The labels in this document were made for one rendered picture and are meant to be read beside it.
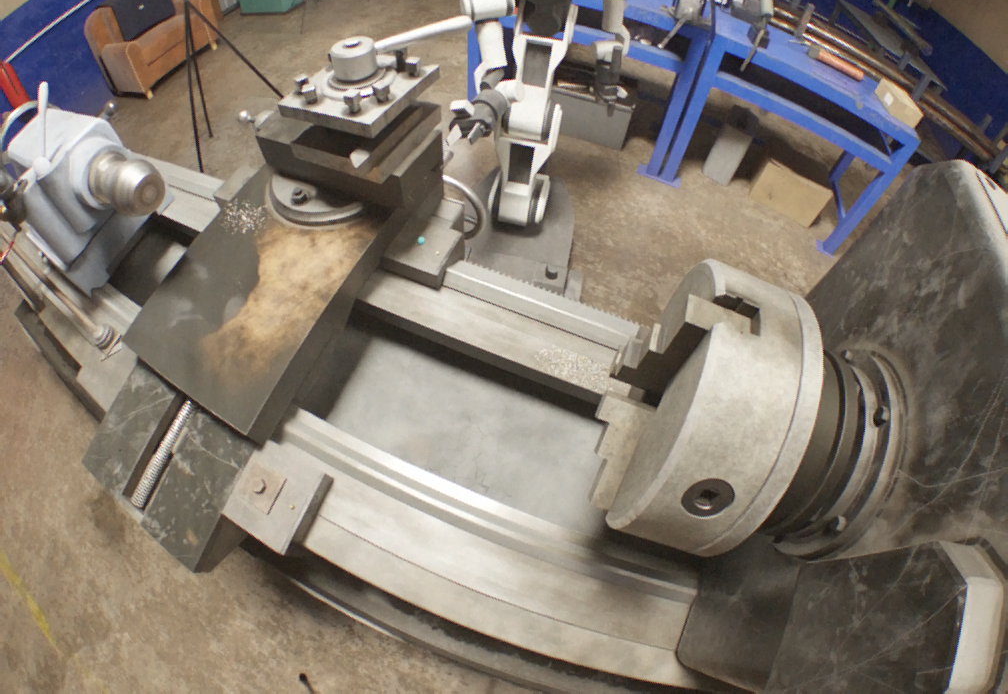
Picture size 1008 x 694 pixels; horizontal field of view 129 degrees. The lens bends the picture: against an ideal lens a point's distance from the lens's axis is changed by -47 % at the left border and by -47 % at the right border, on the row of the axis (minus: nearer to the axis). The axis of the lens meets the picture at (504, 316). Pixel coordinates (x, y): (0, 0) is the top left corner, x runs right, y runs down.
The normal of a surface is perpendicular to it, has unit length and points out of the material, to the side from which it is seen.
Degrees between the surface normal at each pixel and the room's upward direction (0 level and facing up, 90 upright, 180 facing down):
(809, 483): 44
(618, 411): 24
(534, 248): 0
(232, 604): 0
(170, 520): 0
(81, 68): 90
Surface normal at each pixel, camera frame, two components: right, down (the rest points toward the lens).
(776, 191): -0.45, 0.76
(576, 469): 0.05, -0.61
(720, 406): -0.11, -0.12
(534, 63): -0.19, 0.62
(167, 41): 0.93, 0.35
